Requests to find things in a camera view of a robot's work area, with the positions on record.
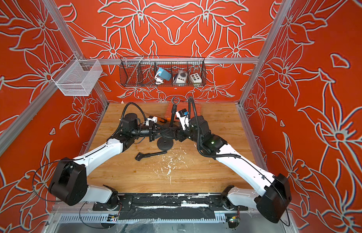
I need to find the white box with dial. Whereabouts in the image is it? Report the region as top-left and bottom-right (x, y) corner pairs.
(173, 70), (188, 84)

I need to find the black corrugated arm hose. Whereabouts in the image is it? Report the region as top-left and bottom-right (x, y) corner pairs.
(120, 101), (147, 126)
(188, 96), (243, 159)

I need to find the blue white device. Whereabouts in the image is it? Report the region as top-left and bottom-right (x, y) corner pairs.
(154, 68), (172, 85)

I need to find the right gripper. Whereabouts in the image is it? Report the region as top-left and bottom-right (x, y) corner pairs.
(167, 122), (204, 147)

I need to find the clear plastic wall bin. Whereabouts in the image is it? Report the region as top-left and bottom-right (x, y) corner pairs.
(51, 60), (103, 97)

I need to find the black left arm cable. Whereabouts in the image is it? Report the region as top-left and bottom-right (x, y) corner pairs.
(32, 145), (112, 203)

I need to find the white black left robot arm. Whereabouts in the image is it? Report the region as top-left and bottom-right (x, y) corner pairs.
(48, 113), (158, 209)

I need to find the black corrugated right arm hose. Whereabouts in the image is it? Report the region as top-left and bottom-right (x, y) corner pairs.
(188, 96), (243, 159)

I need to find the black wire wall basket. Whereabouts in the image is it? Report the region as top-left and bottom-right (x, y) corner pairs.
(119, 56), (207, 87)

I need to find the black round stand base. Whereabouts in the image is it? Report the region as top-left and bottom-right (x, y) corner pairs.
(160, 128), (179, 141)

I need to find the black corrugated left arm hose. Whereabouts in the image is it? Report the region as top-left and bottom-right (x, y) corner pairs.
(120, 101), (147, 126)

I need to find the black microphone stand pole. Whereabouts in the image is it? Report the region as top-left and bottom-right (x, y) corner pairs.
(169, 97), (180, 127)

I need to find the orange black handled screwdriver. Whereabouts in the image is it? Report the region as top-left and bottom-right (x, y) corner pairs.
(157, 116), (167, 123)

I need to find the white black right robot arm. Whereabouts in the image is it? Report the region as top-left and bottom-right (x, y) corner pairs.
(175, 109), (292, 223)

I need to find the white slotted cable duct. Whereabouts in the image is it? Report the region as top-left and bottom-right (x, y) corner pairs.
(58, 213), (226, 224)

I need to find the white box with buttons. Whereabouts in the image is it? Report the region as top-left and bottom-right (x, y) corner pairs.
(189, 73), (202, 86)

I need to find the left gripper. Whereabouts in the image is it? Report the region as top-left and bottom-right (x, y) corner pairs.
(130, 121), (168, 142)

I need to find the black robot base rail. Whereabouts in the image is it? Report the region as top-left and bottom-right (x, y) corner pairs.
(93, 193), (248, 220)

